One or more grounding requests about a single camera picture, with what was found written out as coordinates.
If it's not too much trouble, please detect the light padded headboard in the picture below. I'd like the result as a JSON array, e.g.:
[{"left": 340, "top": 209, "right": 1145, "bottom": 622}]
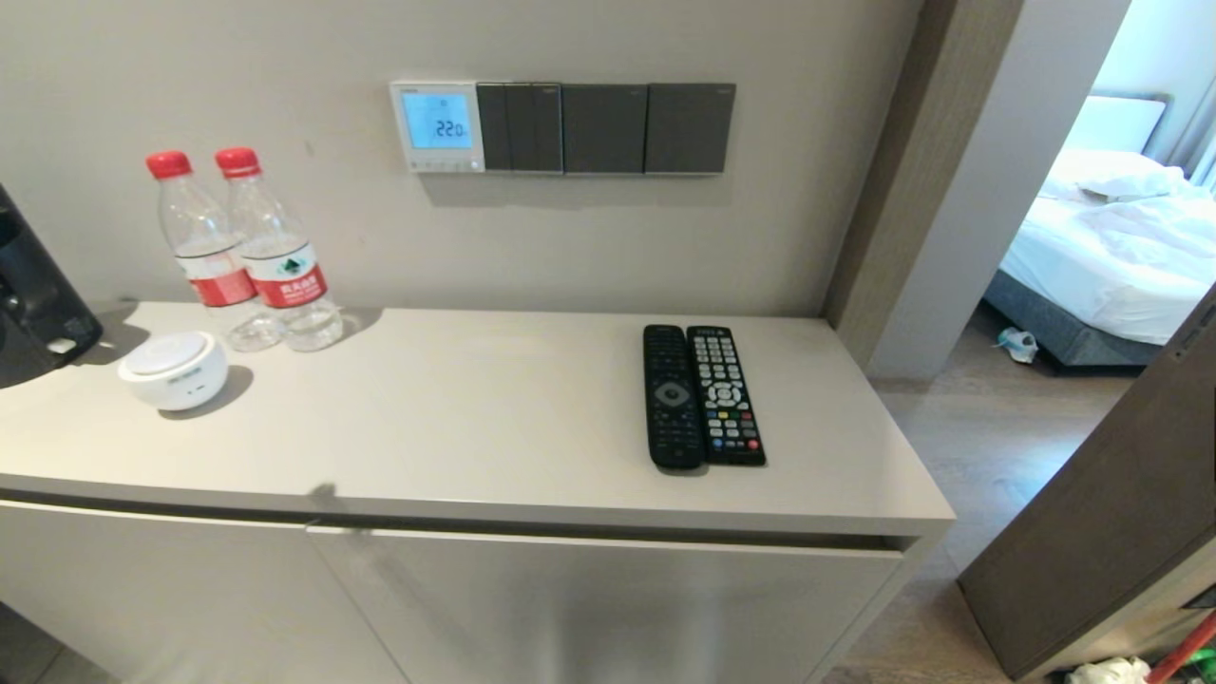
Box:
[{"left": 1083, "top": 93, "right": 1168, "bottom": 158}]

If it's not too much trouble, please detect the white pillow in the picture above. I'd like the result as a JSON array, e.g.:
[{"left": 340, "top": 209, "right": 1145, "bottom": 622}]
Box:
[{"left": 1037, "top": 147, "right": 1188, "bottom": 203}]

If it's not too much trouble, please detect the grey single wall switch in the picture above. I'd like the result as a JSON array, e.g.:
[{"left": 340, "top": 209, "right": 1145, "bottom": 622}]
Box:
[
  {"left": 561, "top": 84, "right": 650, "bottom": 176},
  {"left": 644, "top": 84, "right": 736, "bottom": 177}
]

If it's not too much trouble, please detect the white wall thermostat panel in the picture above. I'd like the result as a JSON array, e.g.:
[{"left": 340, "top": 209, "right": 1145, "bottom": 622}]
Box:
[{"left": 389, "top": 81, "right": 486, "bottom": 175}]

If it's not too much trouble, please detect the plain black remote control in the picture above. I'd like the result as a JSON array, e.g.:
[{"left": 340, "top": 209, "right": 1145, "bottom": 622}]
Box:
[{"left": 642, "top": 324, "right": 708, "bottom": 471}]

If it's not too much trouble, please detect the wood grain door frame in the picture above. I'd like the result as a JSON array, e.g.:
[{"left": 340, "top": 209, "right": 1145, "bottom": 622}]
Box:
[{"left": 822, "top": 0, "right": 1025, "bottom": 367}]

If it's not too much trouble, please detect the black countertop appliance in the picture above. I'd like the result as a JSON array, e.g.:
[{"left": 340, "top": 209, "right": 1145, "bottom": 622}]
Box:
[{"left": 0, "top": 180, "right": 105, "bottom": 390}]

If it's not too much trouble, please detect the white crumpled cloth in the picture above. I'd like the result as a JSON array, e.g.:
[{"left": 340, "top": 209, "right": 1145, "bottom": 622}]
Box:
[{"left": 1064, "top": 657, "right": 1152, "bottom": 684}]

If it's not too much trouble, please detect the brown wooden door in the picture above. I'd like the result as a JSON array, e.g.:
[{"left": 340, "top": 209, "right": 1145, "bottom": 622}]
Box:
[{"left": 958, "top": 285, "right": 1216, "bottom": 681}]

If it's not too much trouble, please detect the pale curtain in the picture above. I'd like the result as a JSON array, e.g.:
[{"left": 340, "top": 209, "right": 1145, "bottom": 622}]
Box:
[{"left": 1167, "top": 95, "right": 1216, "bottom": 191}]

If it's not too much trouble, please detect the beige narrow cabinet door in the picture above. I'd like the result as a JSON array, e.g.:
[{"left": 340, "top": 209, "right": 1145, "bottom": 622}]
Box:
[{"left": 0, "top": 501, "right": 409, "bottom": 684}]

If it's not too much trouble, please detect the red stick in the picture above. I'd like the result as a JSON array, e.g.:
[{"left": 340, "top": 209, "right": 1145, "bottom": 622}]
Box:
[{"left": 1145, "top": 613, "right": 1216, "bottom": 684}]

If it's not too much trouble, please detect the beige cabinet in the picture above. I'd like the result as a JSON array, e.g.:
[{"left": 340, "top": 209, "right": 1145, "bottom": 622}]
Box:
[{"left": 0, "top": 302, "right": 957, "bottom": 684}]

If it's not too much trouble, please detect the black remote with coloured buttons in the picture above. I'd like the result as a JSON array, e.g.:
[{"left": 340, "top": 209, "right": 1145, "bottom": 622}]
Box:
[{"left": 686, "top": 326, "right": 768, "bottom": 467}]

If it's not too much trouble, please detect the beige wide cabinet door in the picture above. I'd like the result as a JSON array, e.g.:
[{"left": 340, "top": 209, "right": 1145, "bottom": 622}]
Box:
[{"left": 306, "top": 525, "right": 903, "bottom": 684}]

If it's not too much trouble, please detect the blue grey bed base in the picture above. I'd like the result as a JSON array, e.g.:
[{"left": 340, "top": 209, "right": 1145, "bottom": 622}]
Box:
[{"left": 981, "top": 271, "right": 1165, "bottom": 369}]

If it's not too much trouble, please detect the clear water bottle red cap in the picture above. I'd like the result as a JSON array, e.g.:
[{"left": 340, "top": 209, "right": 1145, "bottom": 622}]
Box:
[
  {"left": 214, "top": 146, "right": 346, "bottom": 353},
  {"left": 145, "top": 151, "right": 283, "bottom": 353}
]

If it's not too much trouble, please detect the white round smart speaker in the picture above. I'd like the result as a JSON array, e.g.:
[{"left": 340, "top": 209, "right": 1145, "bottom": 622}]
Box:
[{"left": 117, "top": 331, "right": 230, "bottom": 412}]

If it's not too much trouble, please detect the grey triple rocker wall switch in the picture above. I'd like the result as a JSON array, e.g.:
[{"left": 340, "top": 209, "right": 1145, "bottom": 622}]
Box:
[{"left": 476, "top": 83, "right": 564, "bottom": 175}]

